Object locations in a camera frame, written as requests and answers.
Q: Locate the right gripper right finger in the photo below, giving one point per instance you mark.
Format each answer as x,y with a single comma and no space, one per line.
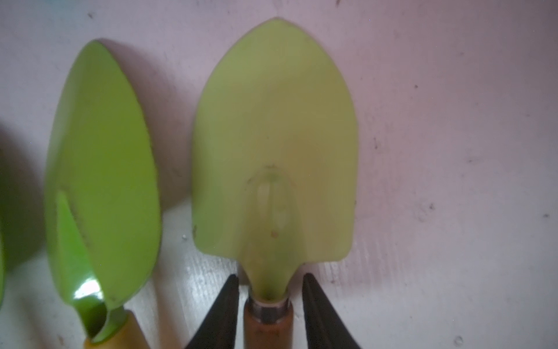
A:
324,327

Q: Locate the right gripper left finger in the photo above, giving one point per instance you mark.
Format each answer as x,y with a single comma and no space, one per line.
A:
218,329

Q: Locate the green plastic shovel yellow handle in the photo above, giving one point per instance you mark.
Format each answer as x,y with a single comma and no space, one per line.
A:
2,270

